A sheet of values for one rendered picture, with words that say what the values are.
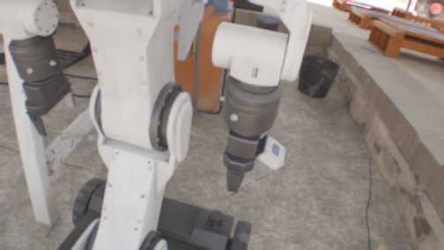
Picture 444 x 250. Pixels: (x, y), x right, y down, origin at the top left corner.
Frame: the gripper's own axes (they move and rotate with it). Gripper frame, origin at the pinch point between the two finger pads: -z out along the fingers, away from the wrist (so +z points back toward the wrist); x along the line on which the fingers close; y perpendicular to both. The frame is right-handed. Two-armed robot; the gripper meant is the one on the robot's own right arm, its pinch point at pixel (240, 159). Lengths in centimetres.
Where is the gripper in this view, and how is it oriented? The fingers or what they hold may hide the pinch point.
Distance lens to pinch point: 56.4
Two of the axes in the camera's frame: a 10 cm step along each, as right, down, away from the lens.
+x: 2.6, -6.4, 7.3
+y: -9.6, -2.3, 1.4
